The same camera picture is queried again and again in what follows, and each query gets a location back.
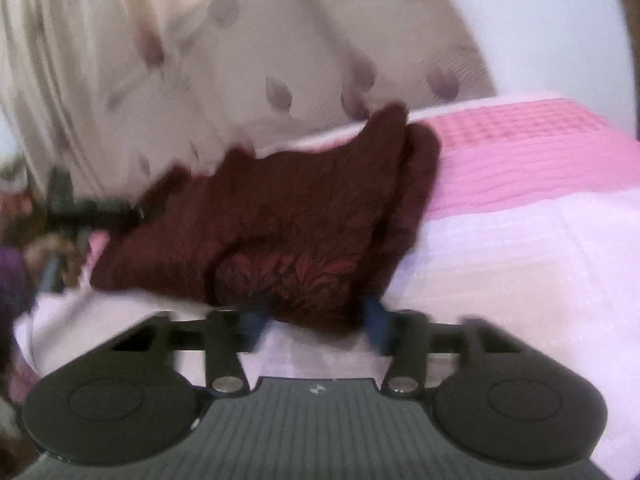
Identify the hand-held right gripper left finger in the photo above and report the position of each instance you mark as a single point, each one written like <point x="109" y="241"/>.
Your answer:
<point x="255" y="327"/>

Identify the person's left forearm purple sleeve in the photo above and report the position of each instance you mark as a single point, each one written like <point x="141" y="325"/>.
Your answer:
<point x="12" y="285"/>

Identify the dark red knitted sweater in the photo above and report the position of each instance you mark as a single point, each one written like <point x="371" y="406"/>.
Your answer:
<point x="280" y="220"/>

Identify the pink and white bed blanket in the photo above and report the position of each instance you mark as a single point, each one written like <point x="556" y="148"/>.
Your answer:
<point x="525" y="220"/>

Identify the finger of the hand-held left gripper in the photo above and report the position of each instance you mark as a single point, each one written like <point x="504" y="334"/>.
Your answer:
<point x="107" y="211"/>

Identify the beige leaf print curtain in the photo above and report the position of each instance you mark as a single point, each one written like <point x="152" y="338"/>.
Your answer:
<point x="150" y="60"/>
<point x="400" y="45"/>

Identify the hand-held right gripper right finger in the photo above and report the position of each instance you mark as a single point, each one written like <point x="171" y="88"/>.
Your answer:
<point x="377" y="325"/>

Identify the person's left hand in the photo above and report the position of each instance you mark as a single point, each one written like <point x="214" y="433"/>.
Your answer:
<point x="42" y="255"/>

